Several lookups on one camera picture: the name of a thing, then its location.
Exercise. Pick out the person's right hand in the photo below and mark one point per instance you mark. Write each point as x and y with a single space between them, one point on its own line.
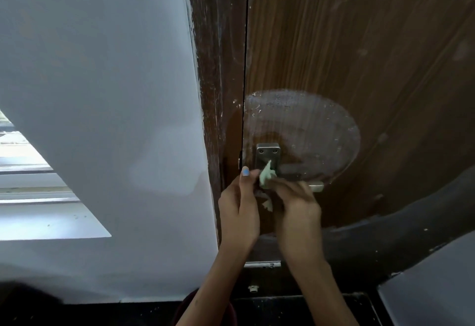
298 225

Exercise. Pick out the person's left hand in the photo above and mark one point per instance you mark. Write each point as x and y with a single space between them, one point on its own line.
237 214

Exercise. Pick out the person's right fingers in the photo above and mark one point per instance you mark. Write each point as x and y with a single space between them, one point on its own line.
297 192

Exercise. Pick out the person's left thumb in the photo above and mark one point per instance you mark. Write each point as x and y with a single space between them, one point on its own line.
248 174

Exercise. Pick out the pale green cleaning cloth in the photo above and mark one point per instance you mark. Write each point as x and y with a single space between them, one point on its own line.
266 177

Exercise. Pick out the person's left forearm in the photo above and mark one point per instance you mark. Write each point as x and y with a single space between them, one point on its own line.
215 285

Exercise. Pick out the person's right forearm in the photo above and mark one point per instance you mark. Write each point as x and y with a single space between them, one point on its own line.
319 292

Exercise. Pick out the silver door bolt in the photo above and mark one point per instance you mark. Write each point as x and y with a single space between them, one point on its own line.
261 264

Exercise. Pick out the small white door stopper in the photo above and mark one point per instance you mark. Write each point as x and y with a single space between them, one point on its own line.
253 288

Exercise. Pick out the brown wooden door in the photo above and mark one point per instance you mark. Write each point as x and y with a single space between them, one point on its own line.
371 77

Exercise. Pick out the dark brown door frame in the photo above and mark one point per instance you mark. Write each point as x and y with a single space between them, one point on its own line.
219 58

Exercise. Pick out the window with white frame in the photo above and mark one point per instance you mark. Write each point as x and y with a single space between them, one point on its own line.
33 195

